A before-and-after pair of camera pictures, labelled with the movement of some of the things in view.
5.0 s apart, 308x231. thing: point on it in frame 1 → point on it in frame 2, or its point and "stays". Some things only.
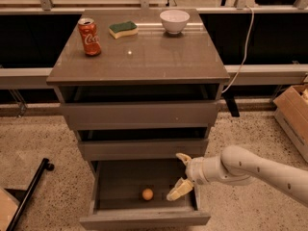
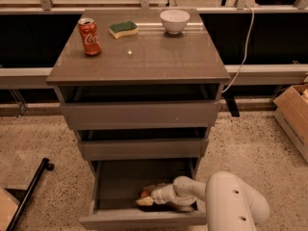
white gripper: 194,170 → 159,194
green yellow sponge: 118,30 stays
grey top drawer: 139,107 stays
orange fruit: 147,194 stays
